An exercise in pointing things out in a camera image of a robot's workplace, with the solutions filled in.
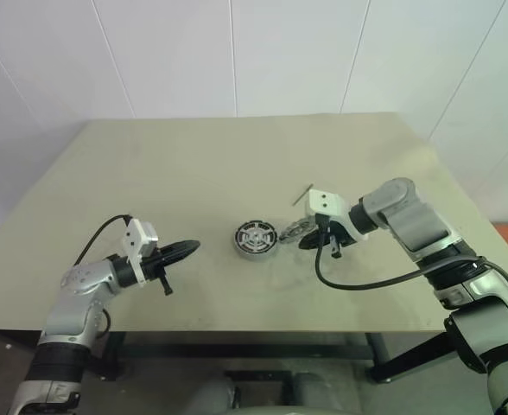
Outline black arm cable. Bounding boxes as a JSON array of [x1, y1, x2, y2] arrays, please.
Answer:
[[314, 224, 508, 312], [73, 214, 133, 265]]

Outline small dark metal rod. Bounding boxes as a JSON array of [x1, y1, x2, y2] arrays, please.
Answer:
[[292, 184, 314, 204]]

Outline black table frame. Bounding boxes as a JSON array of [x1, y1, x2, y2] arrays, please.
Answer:
[[80, 330, 458, 384]]

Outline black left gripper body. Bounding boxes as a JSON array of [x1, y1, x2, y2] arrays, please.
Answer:
[[139, 247, 175, 297]]

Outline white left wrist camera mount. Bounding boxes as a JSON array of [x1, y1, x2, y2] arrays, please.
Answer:
[[122, 219, 160, 287]]

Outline silver round motor lid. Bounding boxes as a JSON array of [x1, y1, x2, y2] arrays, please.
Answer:
[[279, 218, 320, 244]]

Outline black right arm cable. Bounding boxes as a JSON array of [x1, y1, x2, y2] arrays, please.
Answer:
[[314, 224, 508, 312]]

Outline silver round motor housing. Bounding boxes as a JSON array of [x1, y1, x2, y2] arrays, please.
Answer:
[[230, 220, 278, 260]]

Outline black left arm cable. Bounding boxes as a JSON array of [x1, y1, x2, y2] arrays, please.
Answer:
[[73, 214, 133, 265]]

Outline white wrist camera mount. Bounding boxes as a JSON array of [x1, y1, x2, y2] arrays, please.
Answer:
[[122, 219, 160, 287], [308, 188, 370, 241]]

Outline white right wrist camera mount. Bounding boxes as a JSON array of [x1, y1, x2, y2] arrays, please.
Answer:
[[308, 188, 370, 241]]

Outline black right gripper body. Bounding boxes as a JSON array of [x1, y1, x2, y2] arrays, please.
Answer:
[[320, 214, 359, 261]]

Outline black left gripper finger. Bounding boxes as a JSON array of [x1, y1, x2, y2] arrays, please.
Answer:
[[160, 239, 202, 256], [162, 246, 200, 265]]

